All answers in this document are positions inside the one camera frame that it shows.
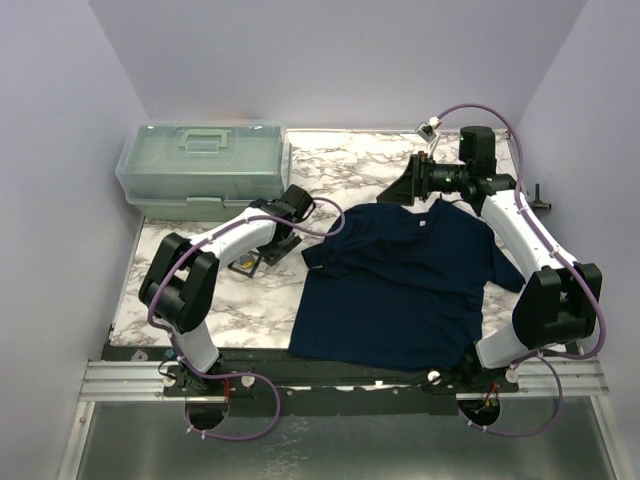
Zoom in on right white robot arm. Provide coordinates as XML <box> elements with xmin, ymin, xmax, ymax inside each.
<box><xmin>376</xmin><ymin>126</ymin><xmax>602</xmax><ymax>392</ymax></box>

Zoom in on round colourful brooch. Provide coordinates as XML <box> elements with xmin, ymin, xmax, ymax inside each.
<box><xmin>238</xmin><ymin>254</ymin><xmax>255</xmax><ymax>268</ymax></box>

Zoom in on translucent green storage box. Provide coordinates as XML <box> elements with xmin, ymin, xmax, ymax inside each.
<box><xmin>116</xmin><ymin>120</ymin><xmax>291</xmax><ymax>222</ymax></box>

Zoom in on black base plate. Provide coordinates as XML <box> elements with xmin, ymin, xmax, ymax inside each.
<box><xmin>101</xmin><ymin>345</ymin><xmax>518</xmax><ymax>416</ymax></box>

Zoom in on navy blue t-shirt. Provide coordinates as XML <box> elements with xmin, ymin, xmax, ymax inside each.
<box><xmin>288</xmin><ymin>200</ymin><xmax>525</xmax><ymax>371</ymax></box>

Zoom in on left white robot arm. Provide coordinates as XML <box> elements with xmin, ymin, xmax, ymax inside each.
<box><xmin>138</xmin><ymin>185</ymin><xmax>317</xmax><ymax>395</ymax></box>

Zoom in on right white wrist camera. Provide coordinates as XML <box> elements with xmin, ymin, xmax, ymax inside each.
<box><xmin>415</xmin><ymin>116</ymin><xmax>441</xmax><ymax>158</ymax></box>

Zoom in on aluminium mounting rail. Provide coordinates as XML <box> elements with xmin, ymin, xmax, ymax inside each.
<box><xmin>79</xmin><ymin>358</ymin><xmax>609</xmax><ymax>402</ymax></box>

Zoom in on black clamp tool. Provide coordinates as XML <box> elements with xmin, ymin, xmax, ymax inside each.
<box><xmin>529</xmin><ymin>183</ymin><xmax>552</xmax><ymax>211</ymax></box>

